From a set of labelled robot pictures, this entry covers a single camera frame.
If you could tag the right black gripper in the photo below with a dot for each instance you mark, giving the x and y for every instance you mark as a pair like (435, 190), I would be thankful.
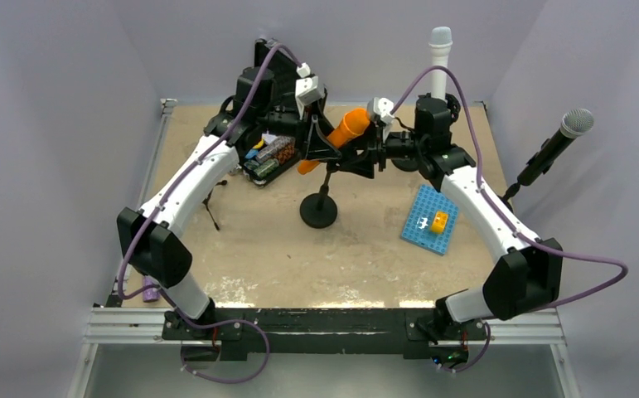
(363, 163)

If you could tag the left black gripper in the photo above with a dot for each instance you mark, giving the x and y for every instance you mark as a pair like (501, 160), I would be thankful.
(318, 147)

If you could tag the orange microphone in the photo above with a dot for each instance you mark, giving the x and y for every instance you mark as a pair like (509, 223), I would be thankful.
(352, 125)

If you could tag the black round base clip stand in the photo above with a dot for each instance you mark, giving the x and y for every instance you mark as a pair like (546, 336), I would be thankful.
(319, 210)

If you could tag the purple glitter microphone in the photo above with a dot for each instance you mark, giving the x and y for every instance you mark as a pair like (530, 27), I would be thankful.
(151, 295)

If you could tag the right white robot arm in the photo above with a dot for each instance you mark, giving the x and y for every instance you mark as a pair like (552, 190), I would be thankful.
(527, 270)

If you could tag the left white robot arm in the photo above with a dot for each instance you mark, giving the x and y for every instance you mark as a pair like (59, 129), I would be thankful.
(150, 236)

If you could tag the white microphone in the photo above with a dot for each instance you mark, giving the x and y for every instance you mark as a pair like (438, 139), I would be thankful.
(440, 44)

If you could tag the black stand at right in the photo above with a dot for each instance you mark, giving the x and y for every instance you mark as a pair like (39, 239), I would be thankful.
(511, 191)

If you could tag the black microphone silver grille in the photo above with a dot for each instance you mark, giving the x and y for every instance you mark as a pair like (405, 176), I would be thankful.
(574, 124)

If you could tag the black poker chip case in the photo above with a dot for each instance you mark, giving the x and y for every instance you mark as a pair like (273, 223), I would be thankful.
(265, 155)

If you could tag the orange lego brick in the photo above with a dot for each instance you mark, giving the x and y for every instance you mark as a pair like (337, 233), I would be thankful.
(439, 223)

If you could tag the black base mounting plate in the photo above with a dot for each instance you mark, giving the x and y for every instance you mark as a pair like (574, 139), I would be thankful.
(406, 332)

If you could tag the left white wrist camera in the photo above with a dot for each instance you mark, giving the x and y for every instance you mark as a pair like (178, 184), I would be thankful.
(308, 87)

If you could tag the black shock mount round stand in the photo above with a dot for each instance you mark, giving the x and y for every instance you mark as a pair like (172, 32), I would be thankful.
(407, 165)

